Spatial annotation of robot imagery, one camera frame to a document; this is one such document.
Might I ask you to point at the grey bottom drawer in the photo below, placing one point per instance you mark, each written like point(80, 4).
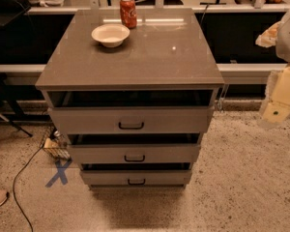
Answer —
point(136, 178)

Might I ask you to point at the white bowl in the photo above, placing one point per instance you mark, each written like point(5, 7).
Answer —
point(110, 35)

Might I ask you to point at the grey top drawer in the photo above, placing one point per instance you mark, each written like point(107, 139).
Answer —
point(128, 120)

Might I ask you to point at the orange soda can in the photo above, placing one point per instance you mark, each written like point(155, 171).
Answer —
point(128, 13)

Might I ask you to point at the black chair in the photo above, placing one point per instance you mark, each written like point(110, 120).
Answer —
point(5, 4)

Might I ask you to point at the grey middle drawer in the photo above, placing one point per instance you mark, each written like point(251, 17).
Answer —
point(134, 153)

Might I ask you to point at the grey drawer cabinet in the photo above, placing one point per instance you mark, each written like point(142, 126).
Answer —
point(164, 63)

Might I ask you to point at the blue tape cross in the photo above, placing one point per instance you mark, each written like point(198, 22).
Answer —
point(60, 175)

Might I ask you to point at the grey drawer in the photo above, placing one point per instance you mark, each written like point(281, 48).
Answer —
point(134, 153)
point(128, 120)
point(136, 178)

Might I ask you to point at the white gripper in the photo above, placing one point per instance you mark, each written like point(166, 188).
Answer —
point(289, 42)

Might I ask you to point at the wire basket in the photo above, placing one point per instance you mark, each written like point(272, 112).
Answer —
point(55, 144)

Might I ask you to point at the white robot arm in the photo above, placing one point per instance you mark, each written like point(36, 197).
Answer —
point(282, 46)

